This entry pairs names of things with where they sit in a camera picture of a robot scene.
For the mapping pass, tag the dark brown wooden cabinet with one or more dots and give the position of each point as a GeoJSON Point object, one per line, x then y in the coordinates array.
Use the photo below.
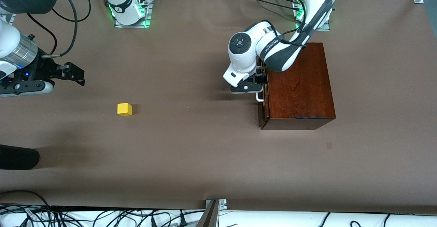
{"type": "Point", "coordinates": [300, 94]}

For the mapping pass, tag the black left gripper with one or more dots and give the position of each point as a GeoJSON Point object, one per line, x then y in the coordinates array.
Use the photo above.
{"type": "Point", "coordinates": [258, 79]}

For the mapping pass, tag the black cylindrical object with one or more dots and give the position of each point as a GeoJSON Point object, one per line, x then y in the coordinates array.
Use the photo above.
{"type": "Point", "coordinates": [18, 157]}

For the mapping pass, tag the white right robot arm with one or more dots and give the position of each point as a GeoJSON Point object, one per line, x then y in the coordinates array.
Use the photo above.
{"type": "Point", "coordinates": [10, 39]}

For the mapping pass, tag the aluminium profile bar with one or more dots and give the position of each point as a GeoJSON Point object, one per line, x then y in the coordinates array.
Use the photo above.
{"type": "Point", "coordinates": [209, 218]}

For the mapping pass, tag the yellow cube block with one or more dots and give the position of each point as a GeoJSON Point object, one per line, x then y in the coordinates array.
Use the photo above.
{"type": "Point", "coordinates": [124, 109]}

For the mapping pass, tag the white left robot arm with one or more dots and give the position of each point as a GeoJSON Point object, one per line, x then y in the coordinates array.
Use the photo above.
{"type": "Point", "coordinates": [245, 56]}

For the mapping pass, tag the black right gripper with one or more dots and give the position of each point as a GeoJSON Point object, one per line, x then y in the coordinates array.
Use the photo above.
{"type": "Point", "coordinates": [43, 68]}

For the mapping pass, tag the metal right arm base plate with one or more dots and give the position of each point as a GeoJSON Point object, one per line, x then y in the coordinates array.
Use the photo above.
{"type": "Point", "coordinates": [147, 13]}

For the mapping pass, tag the small metal corner bracket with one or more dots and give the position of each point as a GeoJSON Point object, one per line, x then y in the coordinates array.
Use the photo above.
{"type": "Point", "coordinates": [222, 204]}

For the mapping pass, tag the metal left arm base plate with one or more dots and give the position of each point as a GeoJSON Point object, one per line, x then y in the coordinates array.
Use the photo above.
{"type": "Point", "coordinates": [297, 15]}

